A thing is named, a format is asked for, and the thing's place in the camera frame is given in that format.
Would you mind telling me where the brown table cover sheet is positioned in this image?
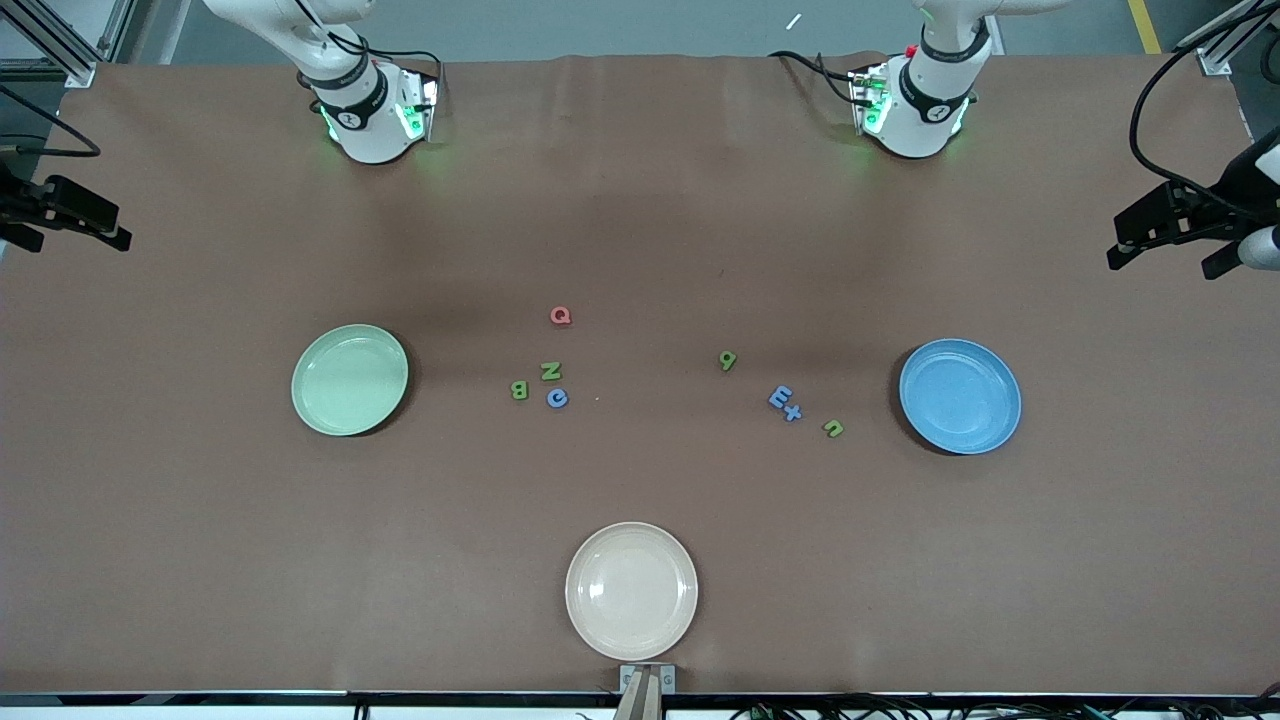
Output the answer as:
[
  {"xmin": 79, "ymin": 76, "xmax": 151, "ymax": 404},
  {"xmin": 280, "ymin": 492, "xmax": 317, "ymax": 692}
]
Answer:
[{"xmin": 0, "ymin": 52, "xmax": 1280, "ymax": 696}]

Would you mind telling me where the yellow floor tape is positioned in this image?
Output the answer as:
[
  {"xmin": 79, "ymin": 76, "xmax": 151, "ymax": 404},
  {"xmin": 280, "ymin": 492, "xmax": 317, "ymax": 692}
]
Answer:
[{"xmin": 1128, "ymin": 0, "xmax": 1166, "ymax": 55}]

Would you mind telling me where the beige camera mount arm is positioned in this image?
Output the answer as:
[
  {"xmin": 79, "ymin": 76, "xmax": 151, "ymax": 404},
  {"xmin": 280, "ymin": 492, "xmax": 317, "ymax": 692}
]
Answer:
[{"xmin": 612, "ymin": 668, "xmax": 663, "ymax": 720}]

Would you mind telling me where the beige plate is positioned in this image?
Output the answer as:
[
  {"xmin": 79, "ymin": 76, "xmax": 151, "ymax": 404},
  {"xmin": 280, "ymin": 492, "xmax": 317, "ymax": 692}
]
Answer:
[{"xmin": 565, "ymin": 521, "xmax": 699, "ymax": 662}]

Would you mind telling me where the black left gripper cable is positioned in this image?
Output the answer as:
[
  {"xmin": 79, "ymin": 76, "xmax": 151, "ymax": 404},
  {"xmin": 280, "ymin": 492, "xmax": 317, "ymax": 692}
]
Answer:
[{"xmin": 1128, "ymin": 0, "xmax": 1280, "ymax": 216}]

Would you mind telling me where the blue plate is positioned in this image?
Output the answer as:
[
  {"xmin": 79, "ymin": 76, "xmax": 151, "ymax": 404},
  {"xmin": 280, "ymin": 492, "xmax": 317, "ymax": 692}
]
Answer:
[{"xmin": 898, "ymin": 338, "xmax": 1023, "ymax": 457}]

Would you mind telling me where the black left base cable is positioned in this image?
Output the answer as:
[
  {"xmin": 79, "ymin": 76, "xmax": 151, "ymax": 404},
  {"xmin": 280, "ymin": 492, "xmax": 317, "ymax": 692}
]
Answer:
[{"xmin": 768, "ymin": 50, "xmax": 863, "ymax": 106}]

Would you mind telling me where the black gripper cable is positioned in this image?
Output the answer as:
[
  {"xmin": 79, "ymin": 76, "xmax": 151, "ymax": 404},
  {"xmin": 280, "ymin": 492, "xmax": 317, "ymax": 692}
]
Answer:
[
  {"xmin": 0, "ymin": 85, "xmax": 102, "ymax": 158},
  {"xmin": 1128, "ymin": 0, "xmax": 1280, "ymax": 216}
]

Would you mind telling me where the black right base cable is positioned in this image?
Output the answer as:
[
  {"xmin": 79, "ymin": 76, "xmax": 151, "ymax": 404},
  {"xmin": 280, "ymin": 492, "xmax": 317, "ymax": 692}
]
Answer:
[{"xmin": 330, "ymin": 30, "xmax": 446, "ymax": 93}]

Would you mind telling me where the aluminium frame post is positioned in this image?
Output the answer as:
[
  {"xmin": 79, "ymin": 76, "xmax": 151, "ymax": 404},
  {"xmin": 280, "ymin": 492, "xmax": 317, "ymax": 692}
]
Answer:
[
  {"xmin": 1180, "ymin": 0, "xmax": 1280, "ymax": 77},
  {"xmin": 0, "ymin": 0, "xmax": 136, "ymax": 87}
]

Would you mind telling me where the black base cable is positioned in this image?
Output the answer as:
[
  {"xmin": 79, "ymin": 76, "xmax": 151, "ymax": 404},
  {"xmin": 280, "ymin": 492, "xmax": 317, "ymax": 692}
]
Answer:
[
  {"xmin": 330, "ymin": 30, "xmax": 446, "ymax": 93},
  {"xmin": 768, "ymin": 50, "xmax": 863, "ymax": 106}
]

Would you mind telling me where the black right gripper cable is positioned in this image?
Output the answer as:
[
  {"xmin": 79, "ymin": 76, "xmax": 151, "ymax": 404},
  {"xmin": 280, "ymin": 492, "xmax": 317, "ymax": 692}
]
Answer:
[{"xmin": 0, "ymin": 85, "xmax": 102, "ymax": 158}]

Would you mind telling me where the black cable bundle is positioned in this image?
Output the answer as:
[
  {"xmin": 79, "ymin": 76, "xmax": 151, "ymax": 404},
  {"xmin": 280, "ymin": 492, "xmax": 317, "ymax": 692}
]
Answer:
[{"xmin": 730, "ymin": 695, "xmax": 1280, "ymax": 720}]

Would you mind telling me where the black table edge rail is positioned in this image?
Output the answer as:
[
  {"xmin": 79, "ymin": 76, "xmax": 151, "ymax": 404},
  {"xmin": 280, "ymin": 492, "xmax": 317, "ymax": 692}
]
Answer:
[{"xmin": 0, "ymin": 690, "xmax": 1280, "ymax": 709}]

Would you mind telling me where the light green plate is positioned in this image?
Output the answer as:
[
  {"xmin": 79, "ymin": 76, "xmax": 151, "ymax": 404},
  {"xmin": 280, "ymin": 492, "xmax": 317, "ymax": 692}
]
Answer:
[{"xmin": 291, "ymin": 323, "xmax": 410, "ymax": 438}]

